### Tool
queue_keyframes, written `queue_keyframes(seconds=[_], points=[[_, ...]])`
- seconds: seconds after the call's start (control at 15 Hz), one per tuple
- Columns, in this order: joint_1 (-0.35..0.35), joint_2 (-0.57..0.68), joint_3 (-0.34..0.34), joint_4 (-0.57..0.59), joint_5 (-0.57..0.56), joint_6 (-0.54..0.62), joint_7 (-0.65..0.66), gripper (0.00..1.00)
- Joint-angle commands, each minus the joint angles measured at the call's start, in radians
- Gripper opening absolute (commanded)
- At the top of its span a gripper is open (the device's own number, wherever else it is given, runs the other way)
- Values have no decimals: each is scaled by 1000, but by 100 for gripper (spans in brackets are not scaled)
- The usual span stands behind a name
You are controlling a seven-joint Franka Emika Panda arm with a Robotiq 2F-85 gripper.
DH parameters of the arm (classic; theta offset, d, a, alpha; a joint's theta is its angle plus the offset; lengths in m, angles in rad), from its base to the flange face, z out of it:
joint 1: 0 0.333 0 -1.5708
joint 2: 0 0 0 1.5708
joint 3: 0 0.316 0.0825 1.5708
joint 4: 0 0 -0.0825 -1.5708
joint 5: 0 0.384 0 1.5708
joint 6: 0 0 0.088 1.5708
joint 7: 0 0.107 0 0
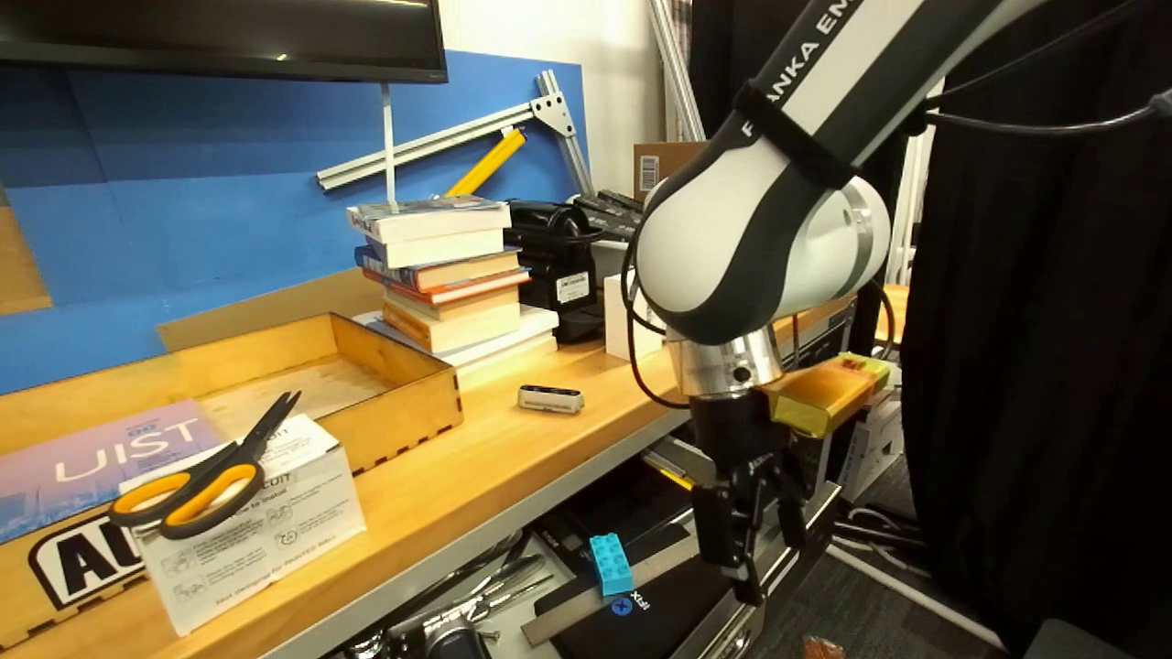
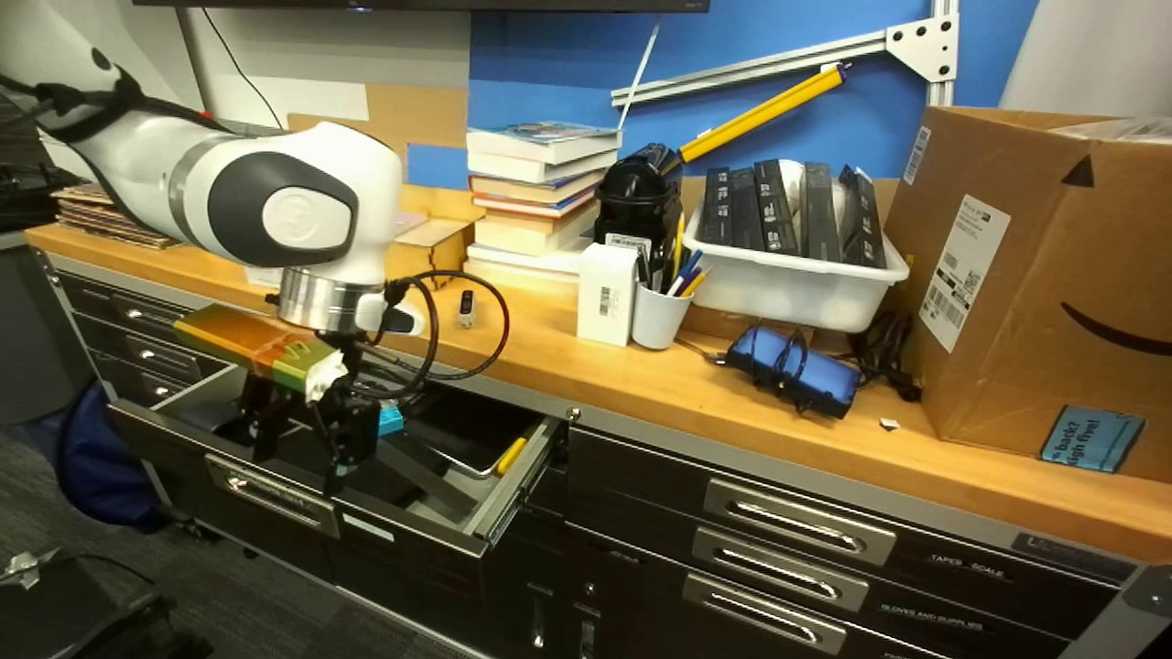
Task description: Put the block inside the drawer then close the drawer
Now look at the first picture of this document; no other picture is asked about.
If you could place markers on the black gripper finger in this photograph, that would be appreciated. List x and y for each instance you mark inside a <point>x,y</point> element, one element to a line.
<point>730,537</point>
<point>787,506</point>

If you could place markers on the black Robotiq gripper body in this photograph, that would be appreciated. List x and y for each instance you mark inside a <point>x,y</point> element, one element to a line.
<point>737,434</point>

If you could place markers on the grey metal workbench drawer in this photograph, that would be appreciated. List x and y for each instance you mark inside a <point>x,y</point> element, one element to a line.
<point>735,628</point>

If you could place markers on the small blue toy block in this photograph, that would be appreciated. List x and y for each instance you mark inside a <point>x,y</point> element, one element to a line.
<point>613,565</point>

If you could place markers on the white black Franka robot arm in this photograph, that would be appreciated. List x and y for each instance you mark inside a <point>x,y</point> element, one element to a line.
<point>756,230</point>

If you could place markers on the black notebook with blue logo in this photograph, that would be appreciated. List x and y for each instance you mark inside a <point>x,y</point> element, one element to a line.
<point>664,622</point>

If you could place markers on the black flat case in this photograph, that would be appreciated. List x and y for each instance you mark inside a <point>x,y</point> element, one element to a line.
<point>623,506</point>

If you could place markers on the small brown floor object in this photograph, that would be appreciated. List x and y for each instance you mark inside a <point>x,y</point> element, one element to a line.
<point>820,648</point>

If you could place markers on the black box with white label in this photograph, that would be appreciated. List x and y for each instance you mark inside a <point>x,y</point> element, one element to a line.
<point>553,293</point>

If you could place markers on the wide white book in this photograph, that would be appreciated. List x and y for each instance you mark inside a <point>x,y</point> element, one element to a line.
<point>515,334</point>

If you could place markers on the metal pliers tools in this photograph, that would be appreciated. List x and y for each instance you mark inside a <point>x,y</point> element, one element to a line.
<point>488,580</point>

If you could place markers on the black curtain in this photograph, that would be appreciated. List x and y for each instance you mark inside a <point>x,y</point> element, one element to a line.
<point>1050,366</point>

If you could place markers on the tan thick book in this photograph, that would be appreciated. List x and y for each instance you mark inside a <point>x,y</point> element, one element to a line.
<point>460,323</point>

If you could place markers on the red covered book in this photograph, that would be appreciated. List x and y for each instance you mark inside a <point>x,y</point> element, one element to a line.
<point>469,292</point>

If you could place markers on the grey rounded seat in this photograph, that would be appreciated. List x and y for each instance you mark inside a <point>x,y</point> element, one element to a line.
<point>1076,642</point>

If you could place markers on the brown covered book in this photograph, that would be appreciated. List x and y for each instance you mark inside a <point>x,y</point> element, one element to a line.
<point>460,271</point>

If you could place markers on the large wooden tray box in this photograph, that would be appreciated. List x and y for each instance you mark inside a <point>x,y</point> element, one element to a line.
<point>389,390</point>

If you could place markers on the thick white paged book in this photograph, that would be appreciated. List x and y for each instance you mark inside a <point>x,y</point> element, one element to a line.
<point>441,248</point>

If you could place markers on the yellow flat bar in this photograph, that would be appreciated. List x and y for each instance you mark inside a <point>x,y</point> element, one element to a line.
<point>488,163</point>

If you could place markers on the dark covered white book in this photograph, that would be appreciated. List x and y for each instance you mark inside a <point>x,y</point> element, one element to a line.
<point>427,216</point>

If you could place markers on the leaning aluminium bars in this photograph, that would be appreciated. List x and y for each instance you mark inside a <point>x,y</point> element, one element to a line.
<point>675,58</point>

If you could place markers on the thin white rod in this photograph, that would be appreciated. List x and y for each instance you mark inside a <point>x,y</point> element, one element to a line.
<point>389,146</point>

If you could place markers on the white printed paper box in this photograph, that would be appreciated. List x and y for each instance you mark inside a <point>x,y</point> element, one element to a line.
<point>267,523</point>

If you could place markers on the black flat screen monitor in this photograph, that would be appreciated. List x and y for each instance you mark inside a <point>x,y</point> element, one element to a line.
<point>222,39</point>

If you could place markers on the black white letter sticker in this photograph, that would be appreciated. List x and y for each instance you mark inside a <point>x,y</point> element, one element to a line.
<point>79,565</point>

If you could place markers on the purple UIST sign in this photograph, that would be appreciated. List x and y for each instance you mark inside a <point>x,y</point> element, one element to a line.
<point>73,470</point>

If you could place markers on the brown cardboard piece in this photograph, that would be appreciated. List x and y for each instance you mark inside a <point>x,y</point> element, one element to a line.
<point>21,260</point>

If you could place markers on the orange green camera mount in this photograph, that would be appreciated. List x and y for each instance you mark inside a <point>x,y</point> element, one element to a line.
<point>824,396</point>

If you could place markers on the black camera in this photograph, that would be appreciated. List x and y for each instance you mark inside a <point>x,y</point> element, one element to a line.
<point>446,642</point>

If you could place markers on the aluminium extrusion rail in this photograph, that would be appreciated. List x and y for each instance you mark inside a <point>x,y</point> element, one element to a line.
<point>427,139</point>

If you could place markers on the blue wall panel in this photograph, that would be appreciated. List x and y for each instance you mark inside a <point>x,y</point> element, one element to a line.
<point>184,207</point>

